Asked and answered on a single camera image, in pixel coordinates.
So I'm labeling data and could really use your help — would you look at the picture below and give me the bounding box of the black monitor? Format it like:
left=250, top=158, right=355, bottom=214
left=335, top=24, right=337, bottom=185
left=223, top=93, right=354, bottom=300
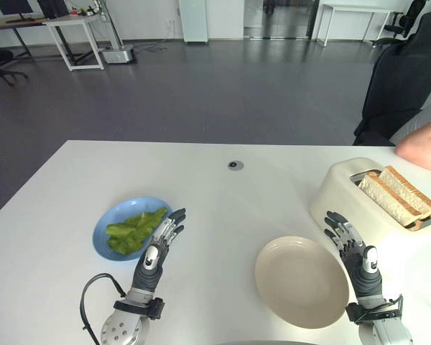
left=0, top=0, right=34, bottom=24

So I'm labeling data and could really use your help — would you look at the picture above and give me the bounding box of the cream plate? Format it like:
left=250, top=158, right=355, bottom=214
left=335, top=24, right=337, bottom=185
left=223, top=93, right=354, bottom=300
left=254, top=234, right=351, bottom=330

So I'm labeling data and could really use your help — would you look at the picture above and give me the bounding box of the black cable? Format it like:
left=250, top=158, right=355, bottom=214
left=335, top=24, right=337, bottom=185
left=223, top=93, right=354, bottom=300
left=79, top=273, right=127, bottom=345

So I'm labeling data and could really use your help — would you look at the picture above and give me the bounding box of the bread slice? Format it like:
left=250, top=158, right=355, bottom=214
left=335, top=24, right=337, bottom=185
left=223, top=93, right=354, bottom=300
left=378, top=165, right=431, bottom=217
left=358, top=171, right=424, bottom=228

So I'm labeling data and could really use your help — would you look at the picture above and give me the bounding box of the blue plate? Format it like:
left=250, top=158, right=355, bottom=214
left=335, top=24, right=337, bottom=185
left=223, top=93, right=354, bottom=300
left=91, top=196, right=175, bottom=262

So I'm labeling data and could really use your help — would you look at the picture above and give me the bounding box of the green lettuce leaf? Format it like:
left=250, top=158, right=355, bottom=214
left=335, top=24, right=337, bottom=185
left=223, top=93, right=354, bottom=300
left=105, top=206, right=169, bottom=254

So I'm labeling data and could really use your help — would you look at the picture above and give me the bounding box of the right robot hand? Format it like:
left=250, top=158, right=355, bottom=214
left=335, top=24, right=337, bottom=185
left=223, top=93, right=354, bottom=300
left=323, top=211, right=386, bottom=303

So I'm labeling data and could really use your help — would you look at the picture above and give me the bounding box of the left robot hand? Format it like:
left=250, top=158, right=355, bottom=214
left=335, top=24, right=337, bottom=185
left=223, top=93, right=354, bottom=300
left=124, top=207, right=187, bottom=304

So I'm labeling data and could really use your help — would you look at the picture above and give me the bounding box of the black office chair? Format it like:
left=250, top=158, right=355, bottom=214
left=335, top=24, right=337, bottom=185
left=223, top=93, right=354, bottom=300
left=371, top=0, right=427, bottom=48
left=352, top=11, right=431, bottom=147
left=0, top=40, right=30, bottom=93

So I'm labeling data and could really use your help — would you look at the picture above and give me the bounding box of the white cabinet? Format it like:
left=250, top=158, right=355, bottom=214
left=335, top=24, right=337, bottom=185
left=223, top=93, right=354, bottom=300
left=178, top=0, right=210, bottom=45

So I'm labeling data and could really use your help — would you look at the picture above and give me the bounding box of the cream toaster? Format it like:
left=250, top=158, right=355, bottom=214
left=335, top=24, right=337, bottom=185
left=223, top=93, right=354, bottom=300
left=310, top=157, right=431, bottom=236

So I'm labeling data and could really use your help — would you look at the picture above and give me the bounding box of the person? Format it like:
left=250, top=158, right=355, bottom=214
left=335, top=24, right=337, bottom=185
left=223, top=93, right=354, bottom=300
left=389, top=70, right=431, bottom=175

